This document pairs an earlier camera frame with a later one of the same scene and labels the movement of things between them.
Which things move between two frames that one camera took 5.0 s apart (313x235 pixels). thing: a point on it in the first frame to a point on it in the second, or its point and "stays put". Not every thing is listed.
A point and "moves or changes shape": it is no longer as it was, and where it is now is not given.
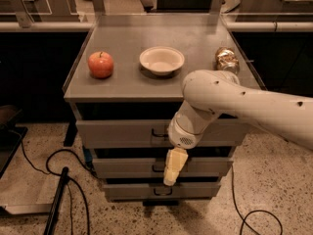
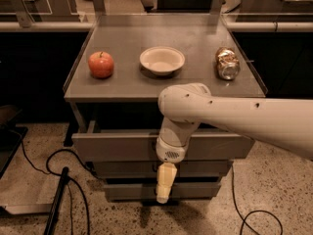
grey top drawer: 154,133 moves or changes shape
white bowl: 161,60 stays put
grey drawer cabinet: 125,87 stays put
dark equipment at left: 11,134 stays put
